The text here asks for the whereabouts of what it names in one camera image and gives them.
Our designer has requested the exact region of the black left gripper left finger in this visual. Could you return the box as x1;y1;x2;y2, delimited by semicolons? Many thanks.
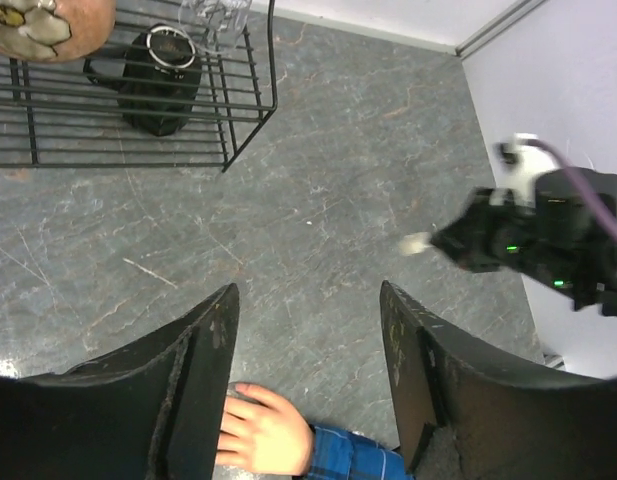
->
0;284;239;479

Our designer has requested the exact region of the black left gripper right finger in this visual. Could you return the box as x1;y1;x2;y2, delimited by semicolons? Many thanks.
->
380;281;617;479

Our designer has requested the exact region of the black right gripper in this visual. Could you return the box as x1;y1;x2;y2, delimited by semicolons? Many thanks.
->
430;170;617;318

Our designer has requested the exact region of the clear nail polish bottle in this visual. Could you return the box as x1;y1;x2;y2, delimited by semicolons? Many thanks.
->
398;232;431;257

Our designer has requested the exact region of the blue plaid sleeve forearm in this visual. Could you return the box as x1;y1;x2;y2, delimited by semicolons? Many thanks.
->
301;425;414;480

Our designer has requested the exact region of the person's hand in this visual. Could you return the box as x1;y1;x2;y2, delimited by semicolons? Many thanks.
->
215;382;315;476

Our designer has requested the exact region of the clear drinking glass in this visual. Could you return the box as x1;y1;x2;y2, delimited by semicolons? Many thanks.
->
178;0;252;54

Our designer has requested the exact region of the black mug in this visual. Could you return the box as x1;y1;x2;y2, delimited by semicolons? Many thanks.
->
83;23;203;137

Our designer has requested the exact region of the brown ceramic bowl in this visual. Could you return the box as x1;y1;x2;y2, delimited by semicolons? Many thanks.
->
0;0;116;63

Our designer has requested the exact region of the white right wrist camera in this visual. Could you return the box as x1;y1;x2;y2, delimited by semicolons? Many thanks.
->
494;133;557;207

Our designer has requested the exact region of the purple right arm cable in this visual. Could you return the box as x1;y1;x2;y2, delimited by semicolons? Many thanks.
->
530;139;617;251

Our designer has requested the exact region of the black wire rack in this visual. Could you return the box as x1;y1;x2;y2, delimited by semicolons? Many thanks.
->
0;1;278;170

